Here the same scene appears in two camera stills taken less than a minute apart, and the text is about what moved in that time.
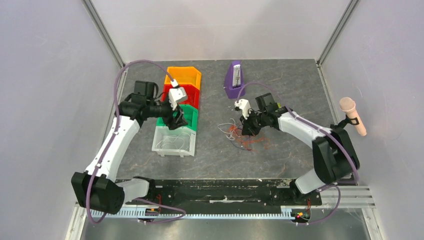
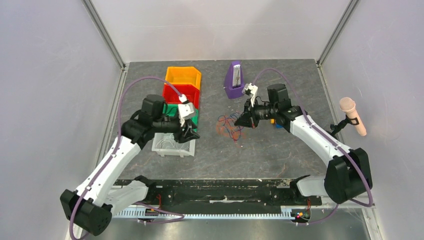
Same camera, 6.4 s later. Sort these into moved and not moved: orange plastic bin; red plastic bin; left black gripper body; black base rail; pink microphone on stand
Moved: left black gripper body
Not moved: pink microphone on stand; black base rail; orange plastic bin; red plastic bin
